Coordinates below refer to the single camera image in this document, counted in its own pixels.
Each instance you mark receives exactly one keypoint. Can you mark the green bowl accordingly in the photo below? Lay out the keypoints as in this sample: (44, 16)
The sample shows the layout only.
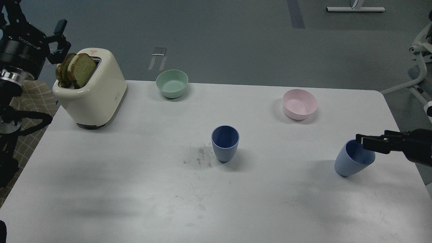
(172, 83)

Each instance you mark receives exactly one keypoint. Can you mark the white chair frame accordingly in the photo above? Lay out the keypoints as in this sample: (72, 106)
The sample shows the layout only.
(420, 50)

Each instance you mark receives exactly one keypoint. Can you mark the pink bowl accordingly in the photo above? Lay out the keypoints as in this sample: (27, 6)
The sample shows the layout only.
(299, 104)

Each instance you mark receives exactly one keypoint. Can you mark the white stand base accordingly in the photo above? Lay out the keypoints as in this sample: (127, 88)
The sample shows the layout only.
(356, 6)

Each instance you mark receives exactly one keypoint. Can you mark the metal floor plate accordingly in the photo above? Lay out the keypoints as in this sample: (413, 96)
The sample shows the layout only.
(159, 53)

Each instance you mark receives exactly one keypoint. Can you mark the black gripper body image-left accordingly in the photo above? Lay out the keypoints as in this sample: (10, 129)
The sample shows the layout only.
(23, 47)

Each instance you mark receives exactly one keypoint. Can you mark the image-right gripper finger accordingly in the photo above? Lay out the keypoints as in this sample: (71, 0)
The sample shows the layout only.
(381, 146)
(388, 135)

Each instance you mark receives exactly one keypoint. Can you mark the blue cup starting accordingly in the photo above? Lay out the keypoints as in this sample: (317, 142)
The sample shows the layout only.
(352, 159)
(225, 140)

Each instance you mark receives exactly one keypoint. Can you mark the bread slice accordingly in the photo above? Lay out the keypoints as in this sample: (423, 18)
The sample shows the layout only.
(80, 70)
(62, 71)

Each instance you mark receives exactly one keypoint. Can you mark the checkered beige cloth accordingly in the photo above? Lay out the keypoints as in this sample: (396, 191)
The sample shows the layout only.
(27, 115)

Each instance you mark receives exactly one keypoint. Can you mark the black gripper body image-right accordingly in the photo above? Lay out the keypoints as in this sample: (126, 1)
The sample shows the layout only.
(417, 146)

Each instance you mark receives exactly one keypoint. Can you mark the image-left gripper finger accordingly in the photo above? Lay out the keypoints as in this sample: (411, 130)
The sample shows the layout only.
(57, 35)
(61, 52)

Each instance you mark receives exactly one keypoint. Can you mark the cream toaster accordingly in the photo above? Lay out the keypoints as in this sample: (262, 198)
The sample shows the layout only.
(95, 104)

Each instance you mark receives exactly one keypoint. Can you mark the front bread slice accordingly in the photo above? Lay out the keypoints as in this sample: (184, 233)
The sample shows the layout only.
(80, 70)

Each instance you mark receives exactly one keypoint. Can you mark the rear bread slice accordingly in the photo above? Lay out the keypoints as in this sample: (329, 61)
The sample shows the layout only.
(62, 71)

